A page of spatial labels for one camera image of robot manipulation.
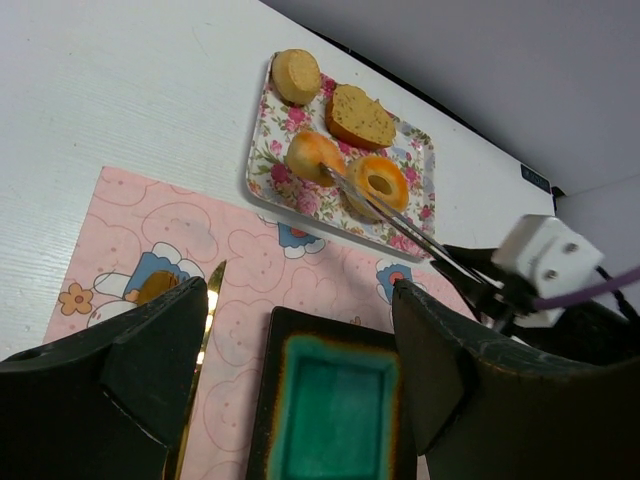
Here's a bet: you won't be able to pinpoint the floral rectangular tray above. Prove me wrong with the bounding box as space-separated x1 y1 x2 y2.
246 66 436 259

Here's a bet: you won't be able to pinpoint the small round muffin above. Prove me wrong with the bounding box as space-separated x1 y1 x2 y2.
271 49 322 106

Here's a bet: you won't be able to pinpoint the brown bread slice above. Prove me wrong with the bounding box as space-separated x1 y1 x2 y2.
325 84 396 150

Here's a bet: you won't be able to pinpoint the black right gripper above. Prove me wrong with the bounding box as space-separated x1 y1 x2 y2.
432 245 639 365

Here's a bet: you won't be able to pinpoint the round orange bun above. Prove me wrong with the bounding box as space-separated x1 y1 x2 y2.
284 131 346 187

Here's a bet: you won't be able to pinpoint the gold knife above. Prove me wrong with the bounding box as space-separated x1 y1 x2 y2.
161 260 227 480

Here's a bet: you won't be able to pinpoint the glazed ring doughnut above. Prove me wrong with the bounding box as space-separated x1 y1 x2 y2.
346 155 409 213

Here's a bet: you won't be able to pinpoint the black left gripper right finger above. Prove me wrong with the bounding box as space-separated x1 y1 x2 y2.
392 280 639 479

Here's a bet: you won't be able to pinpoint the steel tongs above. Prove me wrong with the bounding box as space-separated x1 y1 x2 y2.
320 163 490 285

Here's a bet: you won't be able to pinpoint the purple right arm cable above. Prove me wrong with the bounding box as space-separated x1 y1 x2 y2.
532 264 640 311

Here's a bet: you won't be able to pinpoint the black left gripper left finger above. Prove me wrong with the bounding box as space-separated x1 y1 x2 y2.
1 277 208 479

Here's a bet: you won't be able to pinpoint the square teal black plate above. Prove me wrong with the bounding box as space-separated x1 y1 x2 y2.
246 306 417 479

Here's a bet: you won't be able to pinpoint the pink cartoon placemat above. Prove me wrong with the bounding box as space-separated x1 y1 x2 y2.
45 167 466 479

